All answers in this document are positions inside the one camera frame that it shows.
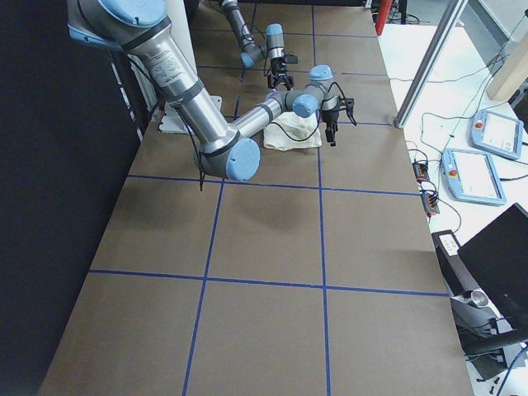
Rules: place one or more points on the near teach pendant tablet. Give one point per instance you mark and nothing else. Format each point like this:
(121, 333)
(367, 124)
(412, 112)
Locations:
(472, 177)

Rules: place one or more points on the aluminium frame post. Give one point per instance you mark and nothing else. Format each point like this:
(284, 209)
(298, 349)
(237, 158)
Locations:
(443, 31)

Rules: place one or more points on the black box with white label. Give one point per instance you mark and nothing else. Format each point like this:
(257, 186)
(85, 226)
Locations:
(446, 246)

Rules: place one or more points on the far teach pendant tablet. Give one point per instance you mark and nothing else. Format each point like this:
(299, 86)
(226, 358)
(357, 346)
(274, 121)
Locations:
(498, 134)

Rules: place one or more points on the orange black connector block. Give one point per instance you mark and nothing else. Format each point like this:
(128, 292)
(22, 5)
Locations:
(420, 169)
(430, 202)

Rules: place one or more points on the cream cat print t-shirt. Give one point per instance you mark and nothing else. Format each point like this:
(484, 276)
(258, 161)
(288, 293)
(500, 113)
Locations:
(290, 131)

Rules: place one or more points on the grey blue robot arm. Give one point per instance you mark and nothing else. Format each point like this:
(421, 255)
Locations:
(255, 37)
(225, 149)

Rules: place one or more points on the red cylinder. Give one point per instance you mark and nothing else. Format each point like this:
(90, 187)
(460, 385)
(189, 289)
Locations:
(382, 16)

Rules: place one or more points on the orange black connector block far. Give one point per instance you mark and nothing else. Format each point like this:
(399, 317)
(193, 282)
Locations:
(420, 169)

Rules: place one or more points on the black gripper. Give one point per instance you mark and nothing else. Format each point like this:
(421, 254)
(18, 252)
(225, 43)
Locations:
(279, 68)
(330, 118)

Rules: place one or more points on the orange black connector block near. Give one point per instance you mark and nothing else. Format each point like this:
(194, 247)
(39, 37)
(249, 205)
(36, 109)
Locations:
(430, 202)

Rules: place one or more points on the wooden beam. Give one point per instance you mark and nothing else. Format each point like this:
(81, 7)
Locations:
(512, 74)

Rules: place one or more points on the monitor stand with metal knob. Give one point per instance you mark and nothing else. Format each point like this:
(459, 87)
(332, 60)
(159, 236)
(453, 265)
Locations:
(489, 341)

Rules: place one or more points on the black monitor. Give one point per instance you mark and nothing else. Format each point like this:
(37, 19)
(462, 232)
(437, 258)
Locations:
(496, 257)

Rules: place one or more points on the teach pendant tablet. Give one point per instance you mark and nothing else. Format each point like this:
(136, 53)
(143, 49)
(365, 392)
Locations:
(498, 134)
(472, 177)

